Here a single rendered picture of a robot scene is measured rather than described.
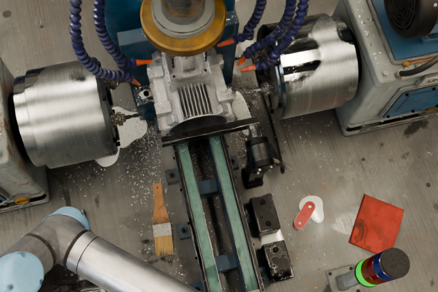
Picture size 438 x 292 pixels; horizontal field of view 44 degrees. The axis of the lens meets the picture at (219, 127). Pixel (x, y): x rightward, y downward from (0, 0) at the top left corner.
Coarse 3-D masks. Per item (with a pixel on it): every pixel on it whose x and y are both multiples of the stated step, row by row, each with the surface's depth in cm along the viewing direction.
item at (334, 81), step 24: (264, 24) 139; (312, 24) 135; (336, 24) 136; (264, 48) 140; (288, 48) 131; (312, 48) 131; (336, 48) 132; (264, 72) 146; (288, 72) 130; (312, 72) 131; (336, 72) 132; (288, 96) 132; (312, 96) 134; (336, 96) 136
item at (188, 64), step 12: (168, 60) 134; (180, 60) 133; (192, 60) 133; (204, 60) 135; (168, 72) 130; (180, 72) 133; (192, 72) 133; (204, 72) 130; (168, 84) 135; (180, 84) 131; (192, 84) 133; (204, 84) 135
